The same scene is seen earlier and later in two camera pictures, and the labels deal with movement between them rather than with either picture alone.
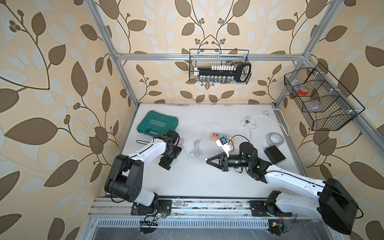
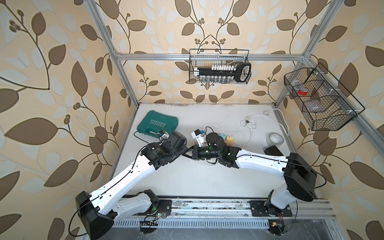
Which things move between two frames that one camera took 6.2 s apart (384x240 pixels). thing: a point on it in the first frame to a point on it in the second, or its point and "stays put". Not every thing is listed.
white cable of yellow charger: [239, 132] to [211, 164]
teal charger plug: [221, 135] stays put
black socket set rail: [223, 73] stays put
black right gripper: [224, 166] to [192, 155]
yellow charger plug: [232, 141] stays put
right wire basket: [325, 105] stays put
